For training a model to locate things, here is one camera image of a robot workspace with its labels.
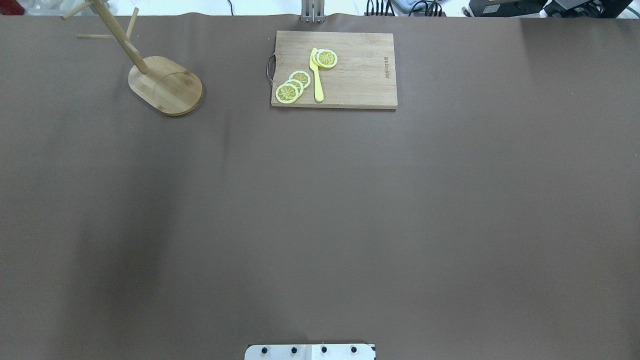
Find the wooden cutting board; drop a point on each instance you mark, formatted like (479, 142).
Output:
(364, 77)

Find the wooden cup storage rack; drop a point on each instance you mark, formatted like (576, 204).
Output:
(162, 83)

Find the yellow plastic knife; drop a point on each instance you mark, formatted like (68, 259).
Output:
(317, 83)

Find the aluminium frame post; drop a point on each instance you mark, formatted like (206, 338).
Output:
(313, 11)

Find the lemon slice under knife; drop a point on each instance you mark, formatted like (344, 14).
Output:
(314, 58)

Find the lemon slice right of knife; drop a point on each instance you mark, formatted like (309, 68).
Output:
(328, 58)

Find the lemon slice middle overlapped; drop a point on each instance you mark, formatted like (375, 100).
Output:
(297, 84)

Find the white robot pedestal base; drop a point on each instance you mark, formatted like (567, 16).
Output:
(317, 351)

